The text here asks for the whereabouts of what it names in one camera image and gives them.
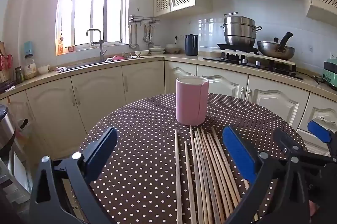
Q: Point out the black gas stove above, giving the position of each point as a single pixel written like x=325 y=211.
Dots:
x=263 y=67

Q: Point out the steel kitchen sink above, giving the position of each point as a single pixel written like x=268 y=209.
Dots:
x=87 y=63

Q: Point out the steel steamer pot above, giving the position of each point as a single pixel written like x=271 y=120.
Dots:
x=239 y=32

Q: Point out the person's right hand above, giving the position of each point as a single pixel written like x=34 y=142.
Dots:
x=312 y=208

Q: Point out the hanging steel ladle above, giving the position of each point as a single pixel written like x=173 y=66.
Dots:
x=133 y=44

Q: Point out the white rag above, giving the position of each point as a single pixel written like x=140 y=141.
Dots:
x=60 y=69

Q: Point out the wall power socket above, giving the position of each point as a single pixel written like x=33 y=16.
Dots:
x=175 y=38

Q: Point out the steel wall utensil rail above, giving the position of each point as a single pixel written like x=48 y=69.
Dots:
x=143 y=19

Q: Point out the steel sink faucet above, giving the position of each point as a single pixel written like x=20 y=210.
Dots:
x=101 y=47

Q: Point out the pink dish in sink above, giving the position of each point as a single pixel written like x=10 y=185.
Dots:
x=118 y=57

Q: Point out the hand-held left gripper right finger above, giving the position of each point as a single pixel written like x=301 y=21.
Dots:
x=239 y=153

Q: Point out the stack of white bowls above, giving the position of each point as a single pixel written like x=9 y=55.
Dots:
x=156 y=50

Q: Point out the wooden cutting board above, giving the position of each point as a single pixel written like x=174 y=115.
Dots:
x=2 y=47

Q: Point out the kitchen window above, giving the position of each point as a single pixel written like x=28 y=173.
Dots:
x=87 y=3

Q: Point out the white bowl by sink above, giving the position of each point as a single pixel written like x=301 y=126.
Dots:
x=140 y=53

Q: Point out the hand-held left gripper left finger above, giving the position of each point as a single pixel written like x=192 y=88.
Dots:
x=102 y=150

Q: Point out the white cup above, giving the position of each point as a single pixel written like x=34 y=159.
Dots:
x=43 y=69

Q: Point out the hanging steel spatula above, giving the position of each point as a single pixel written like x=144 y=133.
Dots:
x=149 y=37

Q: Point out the pink ceramic utensil cup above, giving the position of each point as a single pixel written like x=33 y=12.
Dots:
x=191 y=103

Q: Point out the row of wooden chopsticks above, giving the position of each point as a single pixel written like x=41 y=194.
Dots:
x=202 y=161

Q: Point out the dark blue electric kettle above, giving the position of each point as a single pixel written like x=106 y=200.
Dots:
x=191 y=46

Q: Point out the small jar on windowsill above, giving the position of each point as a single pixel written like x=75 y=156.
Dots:
x=71 y=48

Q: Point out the orange bottle on windowsill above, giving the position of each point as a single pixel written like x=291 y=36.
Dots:
x=60 y=46

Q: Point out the green kitchen appliance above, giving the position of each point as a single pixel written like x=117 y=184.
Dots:
x=330 y=74

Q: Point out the small dark jar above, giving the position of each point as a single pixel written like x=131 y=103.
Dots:
x=19 y=75

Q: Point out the glass jar with white lid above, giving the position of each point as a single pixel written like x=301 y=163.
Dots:
x=29 y=69

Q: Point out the steel electric cooker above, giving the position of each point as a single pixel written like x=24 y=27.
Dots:
x=6 y=132

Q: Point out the light blue box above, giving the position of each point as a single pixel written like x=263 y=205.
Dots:
x=28 y=48

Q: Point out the brown polka dot tablecloth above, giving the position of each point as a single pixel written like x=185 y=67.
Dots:
x=137 y=147

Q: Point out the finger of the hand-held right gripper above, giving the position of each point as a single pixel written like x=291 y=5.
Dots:
x=285 y=139
x=320 y=132

